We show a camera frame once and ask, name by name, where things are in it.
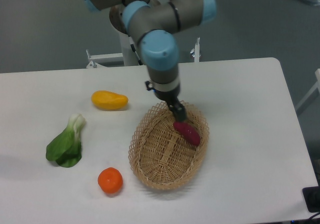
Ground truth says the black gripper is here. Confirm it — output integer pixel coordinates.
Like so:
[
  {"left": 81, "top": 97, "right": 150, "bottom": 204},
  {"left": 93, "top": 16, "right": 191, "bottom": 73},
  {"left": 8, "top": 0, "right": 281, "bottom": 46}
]
[{"left": 145, "top": 80, "right": 187, "bottom": 122}]

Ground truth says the yellow mango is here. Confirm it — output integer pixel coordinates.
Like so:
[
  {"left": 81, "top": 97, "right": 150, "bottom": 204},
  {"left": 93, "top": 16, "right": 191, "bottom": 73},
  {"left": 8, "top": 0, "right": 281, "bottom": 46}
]
[{"left": 91, "top": 90, "right": 129, "bottom": 111}]

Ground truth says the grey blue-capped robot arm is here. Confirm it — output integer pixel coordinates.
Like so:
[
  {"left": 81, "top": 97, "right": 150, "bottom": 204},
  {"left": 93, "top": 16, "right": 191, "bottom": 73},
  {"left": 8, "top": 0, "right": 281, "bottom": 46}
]
[{"left": 84, "top": 0, "right": 217, "bottom": 122}]

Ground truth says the purple sweet potato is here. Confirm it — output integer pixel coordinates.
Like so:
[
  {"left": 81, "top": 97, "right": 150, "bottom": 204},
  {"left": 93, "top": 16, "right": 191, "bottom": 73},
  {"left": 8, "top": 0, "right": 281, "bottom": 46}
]
[{"left": 173, "top": 121, "right": 201, "bottom": 146}]

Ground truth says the woven wicker basket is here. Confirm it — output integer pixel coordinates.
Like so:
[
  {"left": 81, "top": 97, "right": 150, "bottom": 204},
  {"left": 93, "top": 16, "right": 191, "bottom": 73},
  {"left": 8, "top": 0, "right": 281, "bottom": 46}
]
[{"left": 128, "top": 101, "right": 210, "bottom": 190}]

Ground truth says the orange tangerine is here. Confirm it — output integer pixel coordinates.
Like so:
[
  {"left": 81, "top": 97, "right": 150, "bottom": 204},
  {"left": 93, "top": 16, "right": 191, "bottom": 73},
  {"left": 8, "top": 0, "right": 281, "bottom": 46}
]
[{"left": 97, "top": 167, "right": 123, "bottom": 194}]

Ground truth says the green bok choy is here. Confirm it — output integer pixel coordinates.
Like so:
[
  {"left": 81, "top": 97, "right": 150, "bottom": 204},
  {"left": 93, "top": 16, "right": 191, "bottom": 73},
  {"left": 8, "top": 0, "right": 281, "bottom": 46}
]
[{"left": 45, "top": 114, "right": 86, "bottom": 168}]

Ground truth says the black device at table corner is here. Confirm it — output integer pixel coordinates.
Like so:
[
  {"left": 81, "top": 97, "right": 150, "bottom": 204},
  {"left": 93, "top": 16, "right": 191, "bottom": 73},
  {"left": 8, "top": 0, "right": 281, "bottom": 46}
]
[{"left": 302, "top": 186, "right": 320, "bottom": 213}]

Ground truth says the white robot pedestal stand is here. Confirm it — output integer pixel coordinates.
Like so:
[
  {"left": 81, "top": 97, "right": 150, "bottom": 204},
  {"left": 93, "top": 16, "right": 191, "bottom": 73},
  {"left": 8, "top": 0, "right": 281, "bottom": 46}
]
[{"left": 85, "top": 31, "right": 202, "bottom": 69}]

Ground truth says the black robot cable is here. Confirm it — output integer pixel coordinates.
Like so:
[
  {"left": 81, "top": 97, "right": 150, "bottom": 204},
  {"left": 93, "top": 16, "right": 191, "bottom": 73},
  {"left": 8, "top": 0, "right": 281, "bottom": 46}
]
[{"left": 129, "top": 35, "right": 144, "bottom": 66}]

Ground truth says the white frame at right edge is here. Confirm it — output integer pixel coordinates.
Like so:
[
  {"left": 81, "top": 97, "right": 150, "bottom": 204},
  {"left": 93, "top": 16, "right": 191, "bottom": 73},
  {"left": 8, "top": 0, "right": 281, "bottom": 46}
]
[{"left": 295, "top": 68, "right": 320, "bottom": 116}]

